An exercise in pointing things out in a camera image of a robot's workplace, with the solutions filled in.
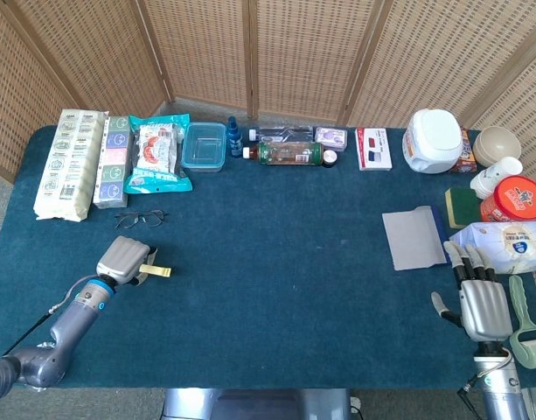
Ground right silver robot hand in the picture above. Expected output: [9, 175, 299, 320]
[430, 240, 514, 343]

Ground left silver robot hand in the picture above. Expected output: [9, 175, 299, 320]
[95, 235, 158, 286]

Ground small yellow packet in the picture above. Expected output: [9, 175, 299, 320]
[138, 264, 172, 278]

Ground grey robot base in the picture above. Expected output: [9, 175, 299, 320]
[162, 388, 352, 420]

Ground pale green lint roller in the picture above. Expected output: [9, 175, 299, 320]
[508, 274, 536, 368]

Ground white wet wipes pack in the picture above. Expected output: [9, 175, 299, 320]
[449, 220, 536, 276]

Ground pastel tissue packs bundle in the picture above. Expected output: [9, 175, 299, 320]
[93, 115, 133, 210]

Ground grey covered blue notebook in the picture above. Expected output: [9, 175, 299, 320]
[381, 205, 453, 272]

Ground cream printed long package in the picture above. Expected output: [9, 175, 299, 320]
[34, 108, 110, 223]

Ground green yellow sponge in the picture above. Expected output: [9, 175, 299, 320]
[444, 186, 483, 230]

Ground teal snack bag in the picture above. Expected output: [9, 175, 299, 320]
[122, 114, 193, 195]

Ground orange lidded canister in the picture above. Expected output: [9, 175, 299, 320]
[479, 175, 536, 223]

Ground white paper cups stack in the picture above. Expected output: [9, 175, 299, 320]
[470, 156, 524, 200]

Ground clear blue plastic container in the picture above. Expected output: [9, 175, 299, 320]
[180, 122, 227, 173]

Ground orange printed box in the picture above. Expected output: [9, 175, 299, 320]
[450, 127, 475, 172]

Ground teal felt table cover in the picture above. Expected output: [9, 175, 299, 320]
[0, 125, 536, 390]

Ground blue spray bottle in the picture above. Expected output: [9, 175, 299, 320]
[226, 115, 244, 158]

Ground beige bowl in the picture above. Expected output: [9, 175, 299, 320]
[472, 125, 522, 167]

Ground white detergent jug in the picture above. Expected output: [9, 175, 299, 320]
[401, 108, 463, 175]

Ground white box red blue print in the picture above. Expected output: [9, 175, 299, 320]
[354, 127, 393, 172]

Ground green tea bottle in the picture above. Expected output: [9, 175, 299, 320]
[242, 140, 325, 166]

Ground small purple case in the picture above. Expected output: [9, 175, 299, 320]
[314, 126, 349, 152]

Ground wicker folding screen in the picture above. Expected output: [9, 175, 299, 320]
[0, 0, 536, 307]

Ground black thin frame eyeglasses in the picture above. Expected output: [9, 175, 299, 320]
[114, 209, 169, 230]

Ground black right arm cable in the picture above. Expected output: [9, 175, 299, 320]
[457, 347, 513, 399]

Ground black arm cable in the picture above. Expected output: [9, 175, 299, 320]
[0, 274, 98, 358]
[457, 347, 513, 399]

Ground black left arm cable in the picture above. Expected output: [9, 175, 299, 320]
[0, 274, 98, 358]

